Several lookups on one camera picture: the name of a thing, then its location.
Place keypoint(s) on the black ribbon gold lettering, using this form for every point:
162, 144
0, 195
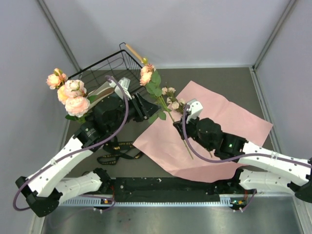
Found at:
116, 150

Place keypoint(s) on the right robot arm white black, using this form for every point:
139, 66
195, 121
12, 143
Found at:
277, 172

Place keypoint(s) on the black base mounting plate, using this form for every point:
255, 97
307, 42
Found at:
170, 184

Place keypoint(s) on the eucalyptus pink flower sprig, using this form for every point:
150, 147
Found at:
150, 79

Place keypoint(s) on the pale pink peony stem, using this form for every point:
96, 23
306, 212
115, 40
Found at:
77, 101

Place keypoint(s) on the small pink rose sprig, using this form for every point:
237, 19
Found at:
169, 98

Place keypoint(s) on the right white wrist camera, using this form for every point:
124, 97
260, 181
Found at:
194, 108

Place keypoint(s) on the pink wrapping paper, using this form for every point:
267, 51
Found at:
162, 143

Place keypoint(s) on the grey slotted cable duct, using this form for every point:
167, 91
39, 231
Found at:
101, 202

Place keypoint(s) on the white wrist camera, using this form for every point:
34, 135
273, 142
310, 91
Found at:
121, 90
194, 108

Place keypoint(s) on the peach rose flower stem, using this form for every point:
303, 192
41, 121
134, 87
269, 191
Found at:
58, 81

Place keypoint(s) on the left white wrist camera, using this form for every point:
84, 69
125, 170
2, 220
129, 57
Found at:
121, 90

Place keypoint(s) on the black wire basket wooden handles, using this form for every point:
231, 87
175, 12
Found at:
122, 63

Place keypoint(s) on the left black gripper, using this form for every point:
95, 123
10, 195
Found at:
143, 108

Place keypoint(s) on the white plate in basket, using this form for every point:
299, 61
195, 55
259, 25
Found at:
104, 89

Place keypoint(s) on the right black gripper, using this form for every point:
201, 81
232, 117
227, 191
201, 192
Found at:
179, 125

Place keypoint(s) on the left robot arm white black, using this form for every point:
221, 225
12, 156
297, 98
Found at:
47, 188

